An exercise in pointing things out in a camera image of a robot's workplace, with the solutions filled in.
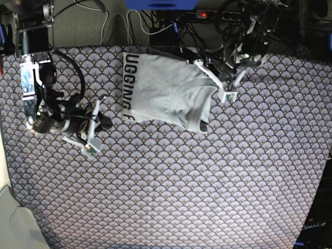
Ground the light grey T-shirt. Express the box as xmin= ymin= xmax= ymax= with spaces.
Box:
xmin=122 ymin=48 xmax=218 ymax=134

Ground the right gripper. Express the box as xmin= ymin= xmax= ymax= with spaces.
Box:
xmin=62 ymin=102 xmax=113 ymax=142

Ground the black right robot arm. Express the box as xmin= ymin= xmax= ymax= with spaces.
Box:
xmin=3 ymin=1 xmax=113 ymax=145

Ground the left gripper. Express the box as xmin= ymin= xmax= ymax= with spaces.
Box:
xmin=202 ymin=51 xmax=249 ymax=81

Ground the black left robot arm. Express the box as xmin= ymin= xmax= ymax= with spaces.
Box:
xmin=202 ymin=1 xmax=289 ymax=79

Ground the white plastic bin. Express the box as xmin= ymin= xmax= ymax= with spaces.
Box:
xmin=1 ymin=186 xmax=49 ymax=248

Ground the black power adapter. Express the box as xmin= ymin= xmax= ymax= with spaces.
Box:
xmin=149 ymin=26 xmax=179 ymax=46

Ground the white cable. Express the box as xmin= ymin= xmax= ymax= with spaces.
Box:
xmin=74 ymin=0 xmax=174 ymax=45

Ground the blue box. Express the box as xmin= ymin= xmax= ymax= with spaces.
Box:
xmin=126 ymin=0 xmax=198 ymax=10

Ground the fan-patterned tablecloth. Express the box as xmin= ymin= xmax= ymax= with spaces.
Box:
xmin=1 ymin=46 xmax=331 ymax=248

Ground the black power strip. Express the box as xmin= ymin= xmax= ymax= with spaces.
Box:
xmin=195 ymin=10 xmax=241 ymax=22

